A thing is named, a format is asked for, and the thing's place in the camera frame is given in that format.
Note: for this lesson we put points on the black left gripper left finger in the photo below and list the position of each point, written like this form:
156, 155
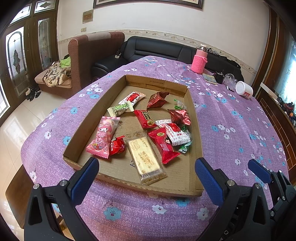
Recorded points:
41, 222

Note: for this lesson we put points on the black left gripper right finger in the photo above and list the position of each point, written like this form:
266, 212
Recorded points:
242, 212

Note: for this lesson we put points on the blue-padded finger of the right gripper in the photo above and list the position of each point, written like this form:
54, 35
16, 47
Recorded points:
260, 171

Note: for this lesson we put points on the clear-wrapped biscuit bar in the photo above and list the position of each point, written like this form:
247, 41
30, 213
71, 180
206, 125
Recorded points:
145, 159

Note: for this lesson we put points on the white red striped packet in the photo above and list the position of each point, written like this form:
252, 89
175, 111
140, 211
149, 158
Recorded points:
175, 134

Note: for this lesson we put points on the green white snack packet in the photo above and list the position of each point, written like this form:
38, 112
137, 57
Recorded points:
116, 111

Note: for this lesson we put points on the dark red foil snack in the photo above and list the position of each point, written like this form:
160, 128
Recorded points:
157, 100
179, 116

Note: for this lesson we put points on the green twisted candy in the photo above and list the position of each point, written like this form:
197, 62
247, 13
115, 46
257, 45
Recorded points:
185, 147
179, 105

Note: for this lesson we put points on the red cartoon snack packet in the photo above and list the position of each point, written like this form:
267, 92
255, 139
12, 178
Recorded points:
160, 139

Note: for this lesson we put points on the white red snack packet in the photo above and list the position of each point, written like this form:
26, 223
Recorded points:
133, 97

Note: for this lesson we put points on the red rectangular snack packet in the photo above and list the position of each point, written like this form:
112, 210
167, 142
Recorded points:
144, 119

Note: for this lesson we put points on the pink cartoon snack packet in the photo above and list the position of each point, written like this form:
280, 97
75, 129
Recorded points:
100, 146

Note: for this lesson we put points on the wooden tv cabinet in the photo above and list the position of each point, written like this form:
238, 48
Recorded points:
283, 128

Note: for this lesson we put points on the small red crumpled snack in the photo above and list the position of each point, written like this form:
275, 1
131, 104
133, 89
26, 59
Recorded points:
117, 145

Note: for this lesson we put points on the white plastic cup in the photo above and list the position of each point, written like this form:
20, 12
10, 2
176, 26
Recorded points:
243, 89

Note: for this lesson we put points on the clear plastic cup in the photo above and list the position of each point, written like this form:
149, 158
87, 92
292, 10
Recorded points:
230, 81

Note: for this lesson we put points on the small black object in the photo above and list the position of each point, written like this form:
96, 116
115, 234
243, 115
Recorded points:
219, 77

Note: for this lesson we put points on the shoes on floor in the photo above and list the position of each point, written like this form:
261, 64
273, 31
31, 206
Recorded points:
32, 93

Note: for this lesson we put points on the small card booklet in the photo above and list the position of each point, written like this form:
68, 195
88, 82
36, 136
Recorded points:
210, 78

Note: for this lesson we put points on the clothes pile on armchair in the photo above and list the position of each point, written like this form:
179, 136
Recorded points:
58, 73

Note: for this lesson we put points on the pink knit-covered bottle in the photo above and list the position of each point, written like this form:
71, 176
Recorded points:
200, 60

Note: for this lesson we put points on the black leather sofa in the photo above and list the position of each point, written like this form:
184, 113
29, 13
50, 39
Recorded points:
137, 47

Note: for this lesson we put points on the brown armchair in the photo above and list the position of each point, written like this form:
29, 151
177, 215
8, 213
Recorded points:
84, 50

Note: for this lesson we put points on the wooden glass-panel door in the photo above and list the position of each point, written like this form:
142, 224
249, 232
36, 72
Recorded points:
28, 46

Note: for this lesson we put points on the framed wall picture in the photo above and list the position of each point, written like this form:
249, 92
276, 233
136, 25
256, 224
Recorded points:
198, 4

